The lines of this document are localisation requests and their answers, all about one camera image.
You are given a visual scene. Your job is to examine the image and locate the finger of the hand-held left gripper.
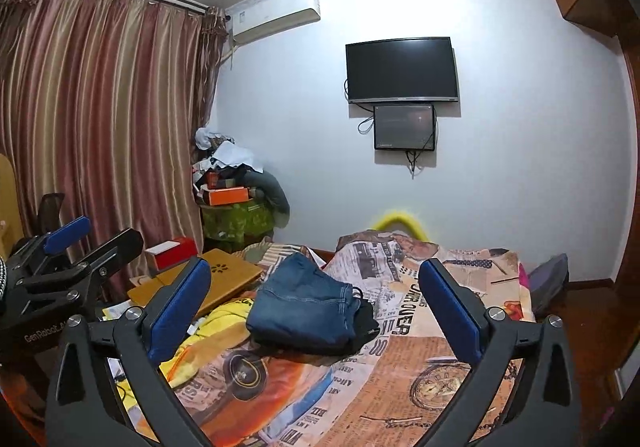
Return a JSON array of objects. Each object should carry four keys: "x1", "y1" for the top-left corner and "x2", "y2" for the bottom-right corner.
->
[
  {"x1": 7, "y1": 216, "x2": 92, "y2": 279},
  {"x1": 17, "y1": 227, "x2": 146, "y2": 304}
]

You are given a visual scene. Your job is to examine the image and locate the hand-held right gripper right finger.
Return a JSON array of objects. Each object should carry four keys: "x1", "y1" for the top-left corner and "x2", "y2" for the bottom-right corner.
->
[{"x1": 417, "y1": 257, "x2": 583, "y2": 447}]

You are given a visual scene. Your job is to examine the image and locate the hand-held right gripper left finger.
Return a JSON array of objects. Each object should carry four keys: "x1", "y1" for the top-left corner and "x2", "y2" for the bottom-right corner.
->
[{"x1": 45, "y1": 257, "x2": 216, "y2": 447}]

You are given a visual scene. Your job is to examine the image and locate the blue denim jeans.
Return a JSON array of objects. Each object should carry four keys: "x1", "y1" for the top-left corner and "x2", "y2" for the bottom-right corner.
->
[{"x1": 246, "y1": 252, "x2": 368, "y2": 355}]

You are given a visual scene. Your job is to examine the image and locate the black mesh chair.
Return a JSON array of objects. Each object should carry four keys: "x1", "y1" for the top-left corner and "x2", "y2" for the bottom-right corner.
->
[{"x1": 37, "y1": 193, "x2": 66, "y2": 234}]

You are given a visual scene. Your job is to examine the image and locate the yellow garment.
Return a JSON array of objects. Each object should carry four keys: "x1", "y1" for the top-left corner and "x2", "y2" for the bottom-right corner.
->
[{"x1": 115, "y1": 299, "x2": 258, "y2": 423}]

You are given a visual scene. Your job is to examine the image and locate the red and white box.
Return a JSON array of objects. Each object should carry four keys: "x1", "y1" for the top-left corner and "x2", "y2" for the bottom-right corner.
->
[{"x1": 145, "y1": 237, "x2": 200, "y2": 273}]

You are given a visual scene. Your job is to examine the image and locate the wooden lap desk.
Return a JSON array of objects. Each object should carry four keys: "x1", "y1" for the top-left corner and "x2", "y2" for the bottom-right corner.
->
[{"x1": 127, "y1": 248, "x2": 263, "y2": 320}]

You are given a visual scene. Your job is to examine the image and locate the beige wooden board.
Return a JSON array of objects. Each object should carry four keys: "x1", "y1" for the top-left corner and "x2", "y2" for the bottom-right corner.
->
[{"x1": 0, "y1": 154, "x2": 23, "y2": 258}]

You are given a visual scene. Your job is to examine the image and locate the newspaper print bed sheet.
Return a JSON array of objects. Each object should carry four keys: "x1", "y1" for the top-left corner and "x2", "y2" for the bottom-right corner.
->
[{"x1": 160, "y1": 229, "x2": 538, "y2": 447}]

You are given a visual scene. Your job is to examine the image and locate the green printed bag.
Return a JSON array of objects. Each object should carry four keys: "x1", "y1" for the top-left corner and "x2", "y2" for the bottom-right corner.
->
[{"x1": 201, "y1": 202, "x2": 276, "y2": 253}]

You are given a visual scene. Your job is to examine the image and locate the grey bag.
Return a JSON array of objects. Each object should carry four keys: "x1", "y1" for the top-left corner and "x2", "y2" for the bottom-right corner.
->
[{"x1": 527, "y1": 253, "x2": 571, "y2": 320}]

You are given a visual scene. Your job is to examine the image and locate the striped red-brown curtain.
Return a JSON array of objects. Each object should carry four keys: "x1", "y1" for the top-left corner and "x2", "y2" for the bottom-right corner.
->
[{"x1": 0, "y1": 0, "x2": 226, "y2": 308}]

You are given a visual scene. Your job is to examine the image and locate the yellow hoop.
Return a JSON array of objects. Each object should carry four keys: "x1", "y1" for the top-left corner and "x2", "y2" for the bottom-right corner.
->
[{"x1": 372, "y1": 209, "x2": 426, "y2": 240}]

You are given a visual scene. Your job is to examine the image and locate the orange box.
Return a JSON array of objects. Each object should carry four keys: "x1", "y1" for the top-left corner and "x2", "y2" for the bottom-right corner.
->
[{"x1": 207, "y1": 186, "x2": 249, "y2": 206}]

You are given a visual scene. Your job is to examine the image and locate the white crumpled cloth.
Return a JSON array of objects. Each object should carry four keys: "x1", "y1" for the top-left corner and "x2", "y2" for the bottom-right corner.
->
[{"x1": 195, "y1": 127, "x2": 265, "y2": 174}]

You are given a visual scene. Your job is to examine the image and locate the grey cloth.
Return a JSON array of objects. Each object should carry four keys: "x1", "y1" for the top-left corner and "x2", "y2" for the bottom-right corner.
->
[{"x1": 250, "y1": 172, "x2": 291, "y2": 228}]

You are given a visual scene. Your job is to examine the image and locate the white air conditioner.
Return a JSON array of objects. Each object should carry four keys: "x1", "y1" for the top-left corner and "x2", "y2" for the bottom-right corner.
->
[{"x1": 226, "y1": 0, "x2": 321, "y2": 45}]

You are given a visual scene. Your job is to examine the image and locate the small black wall monitor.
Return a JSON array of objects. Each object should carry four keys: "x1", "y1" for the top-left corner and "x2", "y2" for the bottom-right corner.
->
[{"x1": 373, "y1": 103, "x2": 436, "y2": 151}]

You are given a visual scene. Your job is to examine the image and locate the black wall television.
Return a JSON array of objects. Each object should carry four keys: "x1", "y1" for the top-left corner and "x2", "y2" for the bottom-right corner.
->
[{"x1": 345, "y1": 37, "x2": 460, "y2": 104}]

